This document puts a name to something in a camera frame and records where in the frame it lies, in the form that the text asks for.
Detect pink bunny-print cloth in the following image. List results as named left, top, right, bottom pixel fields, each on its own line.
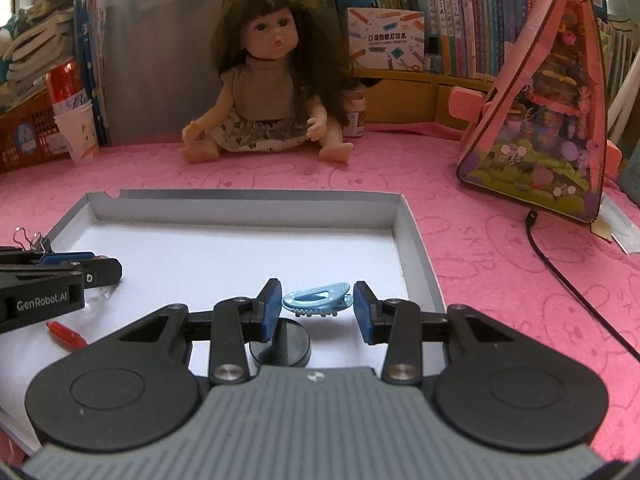
left=0, top=120, right=640, bottom=466

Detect small brown jar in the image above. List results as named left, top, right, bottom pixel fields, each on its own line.
left=342, top=89, right=367, bottom=138

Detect long-haired baby doll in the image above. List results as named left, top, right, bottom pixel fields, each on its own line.
left=181, top=0, right=355, bottom=165

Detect stack of lying books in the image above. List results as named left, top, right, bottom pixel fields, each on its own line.
left=0, top=0, right=81, bottom=111

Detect white stand legs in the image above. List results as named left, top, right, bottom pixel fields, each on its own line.
left=605, top=55, right=640, bottom=151

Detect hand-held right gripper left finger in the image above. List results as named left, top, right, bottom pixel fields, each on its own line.
left=90, top=278, right=284, bottom=387

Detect red hair clip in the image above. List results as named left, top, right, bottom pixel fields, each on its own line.
left=46, top=321, right=89, bottom=349

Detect grey translucent storage box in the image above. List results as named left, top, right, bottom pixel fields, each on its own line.
left=102, top=0, right=226, bottom=146

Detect yellow wooden shelf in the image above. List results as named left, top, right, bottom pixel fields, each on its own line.
left=352, top=67, right=496, bottom=128

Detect white paper cup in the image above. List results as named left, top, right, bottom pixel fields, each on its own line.
left=54, top=100, right=100, bottom=167

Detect black cable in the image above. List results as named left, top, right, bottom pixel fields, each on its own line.
left=525, top=210, right=640, bottom=356

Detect orange plastic basket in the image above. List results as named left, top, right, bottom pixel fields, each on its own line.
left=0, top=92, right=66, bottom=176

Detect clear plastic packet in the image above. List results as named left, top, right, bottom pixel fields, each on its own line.
left=590, top=195, right=640, bottom=256

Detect colourful printed carton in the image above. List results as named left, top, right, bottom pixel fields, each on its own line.
left=347, top=6, right=426, bottom=73

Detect white cardboard box tray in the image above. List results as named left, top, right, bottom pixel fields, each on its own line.
left=0, top=189, right=447, bottom=456

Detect clear plastic hook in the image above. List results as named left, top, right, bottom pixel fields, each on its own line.
left=85, top=285, right=116, bottom=311

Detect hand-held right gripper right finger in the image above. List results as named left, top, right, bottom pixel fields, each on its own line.
left=353, top=281, right=548, bottom=387

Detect row of upright books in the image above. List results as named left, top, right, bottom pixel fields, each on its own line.
left=260, top=0, right=556, bottom=81

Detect black round lid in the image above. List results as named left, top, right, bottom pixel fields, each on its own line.
left=248, top=319, right=312, bottom=367

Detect light blue hair clip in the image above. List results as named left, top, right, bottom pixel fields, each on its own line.
left=282, top=281, right=356, bottom=318

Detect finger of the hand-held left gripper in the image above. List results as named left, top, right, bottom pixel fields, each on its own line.
left=0, top=246, right=96, bottom=266
left=50, top=257, right=124, bottom=290

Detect pink triangular toy bag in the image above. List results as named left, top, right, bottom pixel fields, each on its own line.
left=456, top=0, right=623, bottom=224

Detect small black binder clip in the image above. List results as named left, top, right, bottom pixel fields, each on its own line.
left=14, top=226, right=53, bottom=254

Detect red drink can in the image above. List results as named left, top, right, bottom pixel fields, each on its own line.
left=46, top=60, right=93, bottom=116

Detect blue upright booklets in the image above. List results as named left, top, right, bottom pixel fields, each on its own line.
left=74, top=0, right=112, bottom=148

